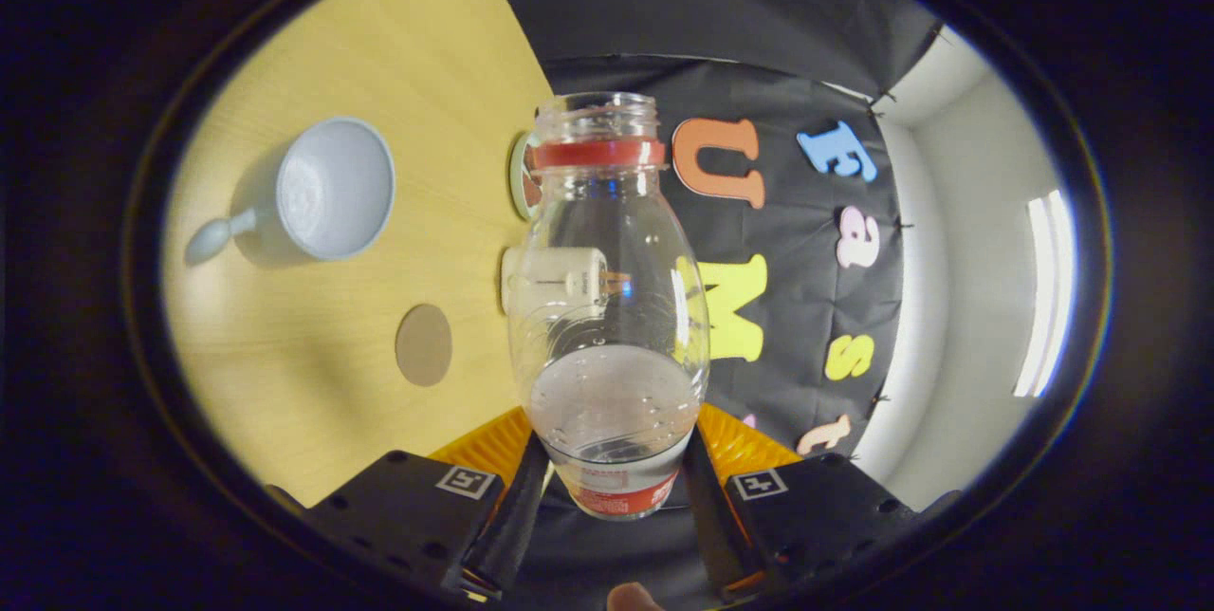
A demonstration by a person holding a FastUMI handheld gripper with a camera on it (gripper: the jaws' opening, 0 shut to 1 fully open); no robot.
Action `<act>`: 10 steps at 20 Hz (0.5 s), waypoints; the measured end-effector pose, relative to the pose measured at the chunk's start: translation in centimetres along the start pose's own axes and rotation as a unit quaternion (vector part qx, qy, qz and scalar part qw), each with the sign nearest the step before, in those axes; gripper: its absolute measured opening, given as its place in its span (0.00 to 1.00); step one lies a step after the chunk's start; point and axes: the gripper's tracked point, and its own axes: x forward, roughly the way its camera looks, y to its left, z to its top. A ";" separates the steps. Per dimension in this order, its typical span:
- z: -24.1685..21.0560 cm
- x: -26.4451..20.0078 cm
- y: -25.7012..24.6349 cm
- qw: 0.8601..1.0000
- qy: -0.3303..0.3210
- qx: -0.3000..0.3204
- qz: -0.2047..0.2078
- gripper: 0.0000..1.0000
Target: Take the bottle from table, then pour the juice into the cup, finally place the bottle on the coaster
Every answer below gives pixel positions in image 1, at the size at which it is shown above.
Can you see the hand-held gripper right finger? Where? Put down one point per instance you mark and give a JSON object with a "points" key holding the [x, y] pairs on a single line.
{"points": [[825, 516]]}

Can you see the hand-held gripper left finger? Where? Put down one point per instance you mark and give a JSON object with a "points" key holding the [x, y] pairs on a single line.
{"points": [[408, 507]]}

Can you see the round brown coaster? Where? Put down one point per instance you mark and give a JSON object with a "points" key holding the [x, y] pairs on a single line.
{"points": [[424, 345]]}

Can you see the clear plastic bottle red label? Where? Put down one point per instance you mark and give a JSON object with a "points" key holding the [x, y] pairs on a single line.
{"points": [[607, 212]]}

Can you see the wooden table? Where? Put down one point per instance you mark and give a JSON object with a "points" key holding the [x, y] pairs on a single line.
{"points": [[303, 374]]}

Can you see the white toaster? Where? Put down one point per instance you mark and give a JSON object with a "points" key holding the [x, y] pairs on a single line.
{"points": [[508, 279]]}

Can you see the large ceiling light panel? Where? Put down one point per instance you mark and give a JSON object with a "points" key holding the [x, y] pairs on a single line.
{"points": [[1043, 298]]}

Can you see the pale green plate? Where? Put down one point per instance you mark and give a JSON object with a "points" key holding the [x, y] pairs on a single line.
{"points": [[518, 176]]}

